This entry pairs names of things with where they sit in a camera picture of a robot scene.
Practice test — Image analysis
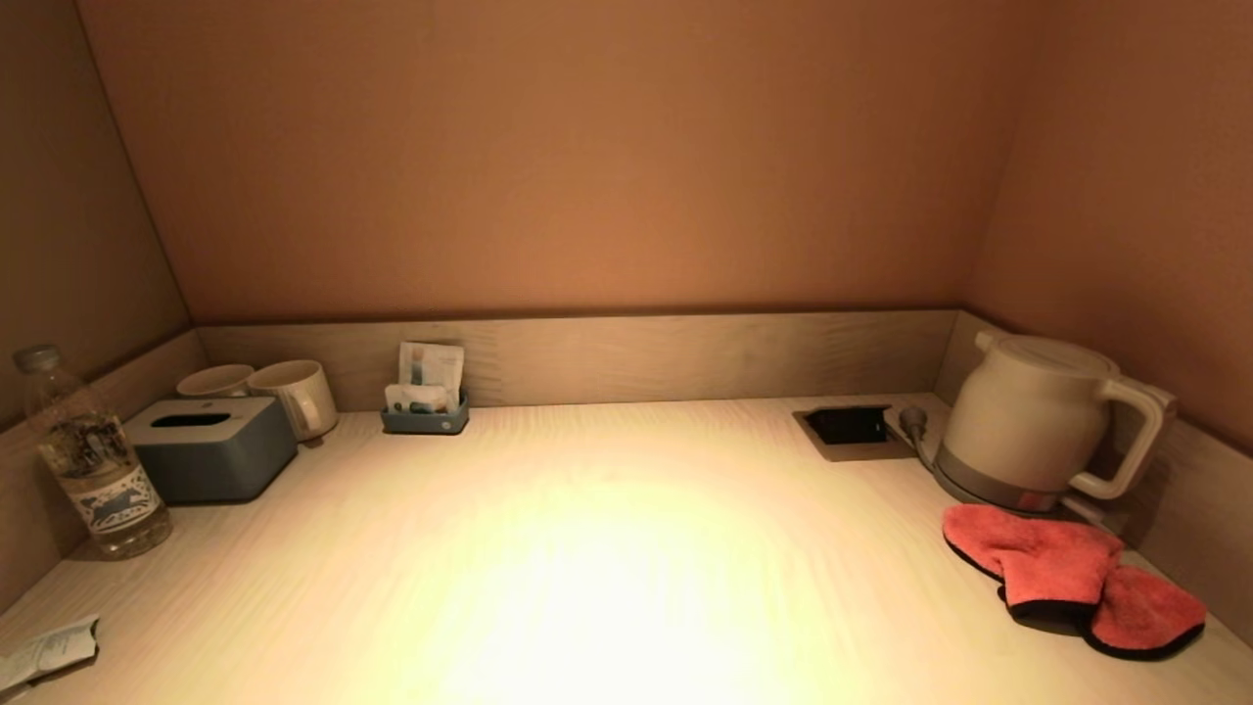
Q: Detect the white electric kettle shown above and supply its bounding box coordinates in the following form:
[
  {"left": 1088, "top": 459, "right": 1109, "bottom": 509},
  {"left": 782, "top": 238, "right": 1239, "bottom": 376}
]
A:
[{"left": 940, "top": 330, "right": 1176, "bottom": 513}]

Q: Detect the white mug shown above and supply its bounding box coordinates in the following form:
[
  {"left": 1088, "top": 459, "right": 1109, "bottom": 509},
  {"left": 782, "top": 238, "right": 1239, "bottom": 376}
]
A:
[
  {"left": 176, "top": 363, "right": 255, "bottom": 400},
  {"left": 247, "top": 359, "right": 340, "bottom": 443}
]

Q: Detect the small grey sachet tray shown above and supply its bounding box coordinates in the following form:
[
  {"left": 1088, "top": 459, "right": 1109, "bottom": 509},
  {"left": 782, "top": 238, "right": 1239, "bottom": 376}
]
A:
[{"left": 381, "top": 392, "right": 470, "bottom": 436}]

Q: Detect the recessed black power socket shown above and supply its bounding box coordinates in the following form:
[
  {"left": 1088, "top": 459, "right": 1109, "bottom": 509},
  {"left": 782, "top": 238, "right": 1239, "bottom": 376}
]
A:
[{"left": 793, "top": 404, "right": 917, "bottom": 462}]

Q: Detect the grey kettle base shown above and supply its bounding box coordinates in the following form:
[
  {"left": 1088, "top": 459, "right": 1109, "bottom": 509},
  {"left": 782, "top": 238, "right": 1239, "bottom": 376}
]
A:
[{"left": 932, "top": 458, "right": 1070, "bottom": 518}]

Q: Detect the grey tissue box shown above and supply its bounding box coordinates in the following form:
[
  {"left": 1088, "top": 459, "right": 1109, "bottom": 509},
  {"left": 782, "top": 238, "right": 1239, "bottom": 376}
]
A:
[{"left": 123, "top": 396, "right": 299, "bottom": 505}]

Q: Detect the crumpled white paper wrapper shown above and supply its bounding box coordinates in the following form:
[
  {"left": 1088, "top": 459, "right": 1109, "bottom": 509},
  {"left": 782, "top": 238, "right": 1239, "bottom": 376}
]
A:
[{"left": 0, "top": 614, "right": 101, "bottom": 694}]

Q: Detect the red cloth with black trim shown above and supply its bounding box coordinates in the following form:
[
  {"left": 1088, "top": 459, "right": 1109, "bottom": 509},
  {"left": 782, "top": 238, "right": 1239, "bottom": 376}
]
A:
[{"left": 942, "top": 503, "right": 1208, "bottom": 660}]

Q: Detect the short white sachet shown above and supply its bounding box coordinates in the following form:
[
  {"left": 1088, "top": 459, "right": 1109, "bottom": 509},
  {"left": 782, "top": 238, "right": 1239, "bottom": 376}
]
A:
[{"left": 385, "top": 383, "right": 451, "bottom": 415}]

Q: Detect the clear plastic water bottle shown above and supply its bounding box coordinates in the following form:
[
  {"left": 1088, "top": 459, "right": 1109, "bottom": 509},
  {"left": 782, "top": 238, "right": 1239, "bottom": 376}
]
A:
[{"left": 12, "top": 345, "right": 174, "bottom": 560}]

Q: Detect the tall white sachet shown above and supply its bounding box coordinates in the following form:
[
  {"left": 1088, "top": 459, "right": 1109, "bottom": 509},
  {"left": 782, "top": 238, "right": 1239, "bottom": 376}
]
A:
[{"left": 397, "top": 341, "right": 466, "bottom": 412}]

